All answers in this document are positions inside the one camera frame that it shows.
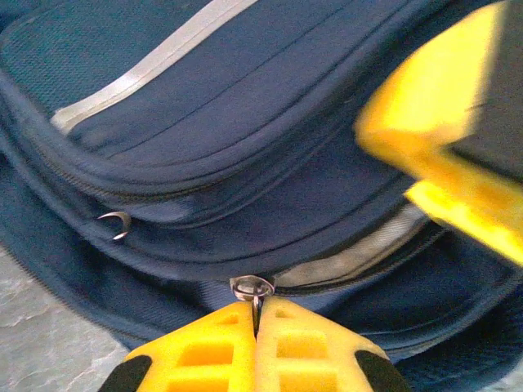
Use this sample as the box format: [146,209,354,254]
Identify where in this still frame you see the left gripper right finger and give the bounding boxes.
[256,296,409,392]

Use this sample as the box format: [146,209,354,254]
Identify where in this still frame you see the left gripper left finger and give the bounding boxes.
[100,301,258,392]

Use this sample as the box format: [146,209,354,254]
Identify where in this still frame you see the navy blue backpack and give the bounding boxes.
[0,0,523,392]

